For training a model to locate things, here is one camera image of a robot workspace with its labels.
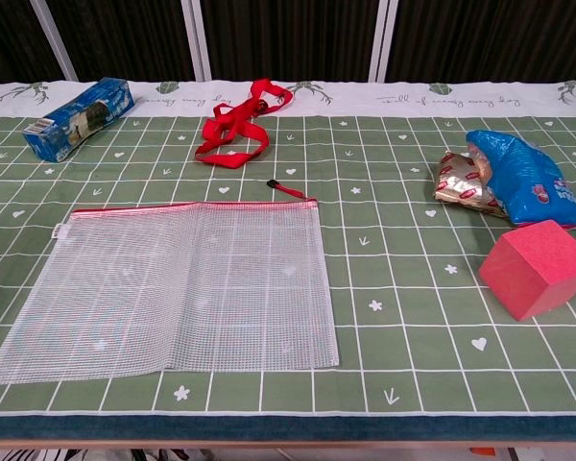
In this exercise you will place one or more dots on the clear zip mesh pouch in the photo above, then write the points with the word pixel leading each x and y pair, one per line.
pixel 173 288

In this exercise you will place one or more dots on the blue snack bag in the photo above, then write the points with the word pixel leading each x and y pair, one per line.
pixel 523 177

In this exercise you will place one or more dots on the green grid tablecloth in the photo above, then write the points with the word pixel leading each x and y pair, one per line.
pixel 413 336

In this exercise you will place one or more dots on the blue rectangular carton box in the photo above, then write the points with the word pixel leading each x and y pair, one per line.
pixel 77 120

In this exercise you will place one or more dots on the pink foam cube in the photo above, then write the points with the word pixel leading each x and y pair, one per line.
pixel 533 274

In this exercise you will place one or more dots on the white partition post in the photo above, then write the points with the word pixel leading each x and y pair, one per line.
pixel 195 41
pixel 53 41
pixel 383 41

